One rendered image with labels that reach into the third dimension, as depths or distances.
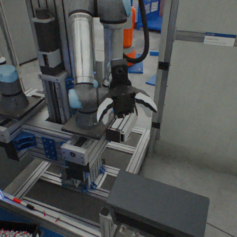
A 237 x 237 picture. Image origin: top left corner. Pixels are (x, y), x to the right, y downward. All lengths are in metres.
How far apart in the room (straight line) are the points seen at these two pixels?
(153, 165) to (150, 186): 1.79
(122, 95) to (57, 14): 0.73
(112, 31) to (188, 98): 1.24
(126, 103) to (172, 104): 1.52
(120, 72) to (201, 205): 0.41
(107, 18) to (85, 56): 0.19
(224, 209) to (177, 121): 0.84
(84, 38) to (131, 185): 0.56
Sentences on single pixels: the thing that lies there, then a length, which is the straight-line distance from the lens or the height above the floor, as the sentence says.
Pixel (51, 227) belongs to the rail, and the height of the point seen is 0.81.
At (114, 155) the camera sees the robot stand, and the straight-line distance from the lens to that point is 2.24.
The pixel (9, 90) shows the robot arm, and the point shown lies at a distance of 1.43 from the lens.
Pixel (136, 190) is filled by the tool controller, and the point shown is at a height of 1.24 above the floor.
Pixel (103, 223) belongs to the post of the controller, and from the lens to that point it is 0.91.
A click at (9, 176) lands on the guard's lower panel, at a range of 2.38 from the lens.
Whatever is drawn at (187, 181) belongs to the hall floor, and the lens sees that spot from 2.39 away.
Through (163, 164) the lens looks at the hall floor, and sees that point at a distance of 2.49.
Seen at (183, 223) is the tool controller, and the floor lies 1.23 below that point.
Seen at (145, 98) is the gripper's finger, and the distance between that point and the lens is 0.62.
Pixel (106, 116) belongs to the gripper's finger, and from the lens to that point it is 0.63.
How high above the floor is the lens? 1.78
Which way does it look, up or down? 36 degrees down
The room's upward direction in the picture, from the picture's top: straight up
